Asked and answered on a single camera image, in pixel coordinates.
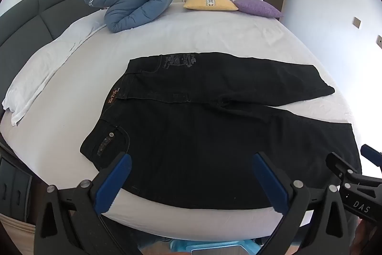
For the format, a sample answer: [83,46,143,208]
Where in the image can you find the dark nightstand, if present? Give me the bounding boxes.
[0,153,32,218]

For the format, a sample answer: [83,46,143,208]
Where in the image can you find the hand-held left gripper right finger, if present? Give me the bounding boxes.
[251,151,350,255]

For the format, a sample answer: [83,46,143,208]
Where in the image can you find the yellow pillow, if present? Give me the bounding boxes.
[183,0,239,11]

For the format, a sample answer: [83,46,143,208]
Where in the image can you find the blue rolled duvet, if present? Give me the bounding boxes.
[84,0,175,33]

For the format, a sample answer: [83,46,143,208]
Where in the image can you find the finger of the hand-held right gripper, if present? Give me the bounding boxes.
[360,144,382,173]
[325,152,363,184]

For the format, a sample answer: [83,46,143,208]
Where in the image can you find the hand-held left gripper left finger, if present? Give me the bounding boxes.
[34,151,141,255]

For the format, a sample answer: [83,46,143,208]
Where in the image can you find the white pillow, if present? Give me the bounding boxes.
[1,16,108,126]

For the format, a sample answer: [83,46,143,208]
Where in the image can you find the purple pillow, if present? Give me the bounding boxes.
[228,0,284,18]

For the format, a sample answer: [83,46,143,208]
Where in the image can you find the black pants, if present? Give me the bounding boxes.
[80,52,362,210]

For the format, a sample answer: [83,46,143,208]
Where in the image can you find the grey padded headboard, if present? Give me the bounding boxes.
[0,0,98,48]

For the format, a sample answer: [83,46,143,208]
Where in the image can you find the bed with white sheet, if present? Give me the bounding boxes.
[0,1,363,239]

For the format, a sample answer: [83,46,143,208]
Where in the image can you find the blue plastic stool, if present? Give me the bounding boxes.
[155,239,260,255]

